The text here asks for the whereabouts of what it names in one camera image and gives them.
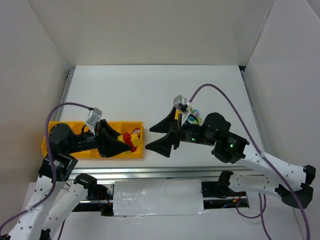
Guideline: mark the yellow three-compartment bin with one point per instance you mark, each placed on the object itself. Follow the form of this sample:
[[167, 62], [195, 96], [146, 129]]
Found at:
[[120, 125]]

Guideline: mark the teal decorated round lego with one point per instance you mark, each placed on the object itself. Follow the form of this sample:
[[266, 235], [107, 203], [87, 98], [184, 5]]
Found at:
[[194, 117]]

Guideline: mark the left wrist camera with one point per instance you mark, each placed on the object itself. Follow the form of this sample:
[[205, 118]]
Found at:
[[92, 118]]

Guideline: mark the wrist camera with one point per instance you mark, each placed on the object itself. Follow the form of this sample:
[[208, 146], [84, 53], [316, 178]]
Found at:
[[181, 104], [92, 118]]

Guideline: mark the yellow rounded lego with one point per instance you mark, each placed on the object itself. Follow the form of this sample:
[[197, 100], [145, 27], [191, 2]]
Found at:
[[177, 115]]

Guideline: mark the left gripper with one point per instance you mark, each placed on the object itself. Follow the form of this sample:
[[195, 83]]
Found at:
[[100, 139]]

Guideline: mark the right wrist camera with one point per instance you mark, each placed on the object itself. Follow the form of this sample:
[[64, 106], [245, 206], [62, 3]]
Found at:
[[181, 104]]

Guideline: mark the red yellow lego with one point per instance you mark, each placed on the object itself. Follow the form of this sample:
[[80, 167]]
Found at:
[[130, 139]]

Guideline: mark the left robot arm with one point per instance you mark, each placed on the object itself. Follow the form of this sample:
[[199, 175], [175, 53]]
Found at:
[[43, 216]]

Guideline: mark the red arched lego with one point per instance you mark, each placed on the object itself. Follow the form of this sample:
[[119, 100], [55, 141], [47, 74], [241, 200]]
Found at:
[[137, 131]]

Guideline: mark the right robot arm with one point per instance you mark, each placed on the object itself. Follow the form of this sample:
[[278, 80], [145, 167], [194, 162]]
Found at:
[[286, 181]]

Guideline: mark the aluminium rail frame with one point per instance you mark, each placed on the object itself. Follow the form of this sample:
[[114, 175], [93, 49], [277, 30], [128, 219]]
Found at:
[[145, 93]]

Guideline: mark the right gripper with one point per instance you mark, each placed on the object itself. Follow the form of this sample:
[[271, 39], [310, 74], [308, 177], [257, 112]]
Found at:
[[174, 135]]

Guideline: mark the white taped sheet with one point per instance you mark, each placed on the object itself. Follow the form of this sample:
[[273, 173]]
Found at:
[[159, 197]]

